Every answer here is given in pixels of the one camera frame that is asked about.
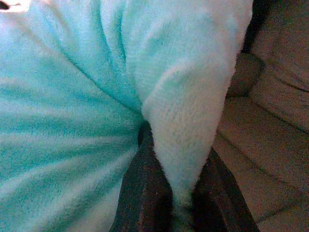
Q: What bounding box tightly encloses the mint green dotted pillow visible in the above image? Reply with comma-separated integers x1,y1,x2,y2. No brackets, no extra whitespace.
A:
0,0,254,232

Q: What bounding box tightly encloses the green leather three-seat sofa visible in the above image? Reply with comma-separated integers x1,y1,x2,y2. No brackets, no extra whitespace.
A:
210,0,309,232

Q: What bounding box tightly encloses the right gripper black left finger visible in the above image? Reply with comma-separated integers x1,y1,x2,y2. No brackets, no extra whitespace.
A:
110,120,178,232

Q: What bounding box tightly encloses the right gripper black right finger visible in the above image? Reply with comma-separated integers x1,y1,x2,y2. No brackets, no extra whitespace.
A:
190,147,260,232

